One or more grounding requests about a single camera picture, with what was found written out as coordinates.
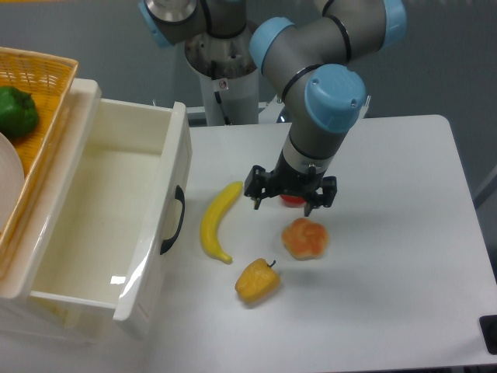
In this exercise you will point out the yellow toy bell pepper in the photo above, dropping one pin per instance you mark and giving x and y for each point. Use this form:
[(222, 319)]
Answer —
[(257, 280)]

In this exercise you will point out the yellow woven basket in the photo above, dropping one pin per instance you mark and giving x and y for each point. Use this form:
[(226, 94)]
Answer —
[(48, 79)]

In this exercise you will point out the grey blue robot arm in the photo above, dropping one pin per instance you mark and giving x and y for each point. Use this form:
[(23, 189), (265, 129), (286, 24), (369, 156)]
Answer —
[(335, 101)]

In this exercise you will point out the white drawer cabinet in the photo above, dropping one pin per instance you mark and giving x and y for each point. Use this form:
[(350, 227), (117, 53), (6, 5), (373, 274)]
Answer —
[(26, 309)]

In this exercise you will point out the orange toy bread roll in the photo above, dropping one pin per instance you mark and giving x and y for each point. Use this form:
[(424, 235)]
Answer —
[(305, 239)]

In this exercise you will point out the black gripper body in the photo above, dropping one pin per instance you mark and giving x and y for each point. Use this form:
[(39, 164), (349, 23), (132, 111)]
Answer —
[(289, 181)]

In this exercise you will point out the yellow toy banana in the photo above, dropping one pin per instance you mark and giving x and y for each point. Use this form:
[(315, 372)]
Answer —
[(212, 218)]

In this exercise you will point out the white plate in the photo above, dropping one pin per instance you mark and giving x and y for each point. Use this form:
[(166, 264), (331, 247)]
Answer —
[(11, 179)]

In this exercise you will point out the red toy bell pepper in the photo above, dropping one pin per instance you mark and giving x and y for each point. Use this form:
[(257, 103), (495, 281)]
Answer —
[(292, 201)]

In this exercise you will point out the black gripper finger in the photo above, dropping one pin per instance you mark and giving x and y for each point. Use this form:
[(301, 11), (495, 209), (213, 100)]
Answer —
[(258, 185), (322, 196)]

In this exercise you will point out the green toy bell pepper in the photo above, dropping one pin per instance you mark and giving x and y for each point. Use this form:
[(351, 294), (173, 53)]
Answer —
[(19, 116)]

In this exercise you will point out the black object at edge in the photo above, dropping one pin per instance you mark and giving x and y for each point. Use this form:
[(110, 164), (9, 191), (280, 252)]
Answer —
[(488, 324)]

